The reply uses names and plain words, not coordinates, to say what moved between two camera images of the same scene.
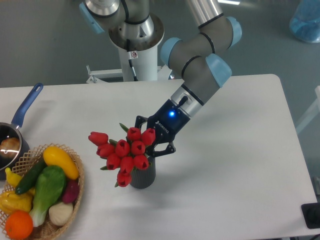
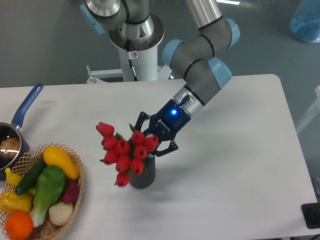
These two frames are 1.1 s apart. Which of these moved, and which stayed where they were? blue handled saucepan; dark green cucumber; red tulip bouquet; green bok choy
Moved: red tulip bouquet
Stayed: blue handled saucepan; green bok choy; dark green cucumber
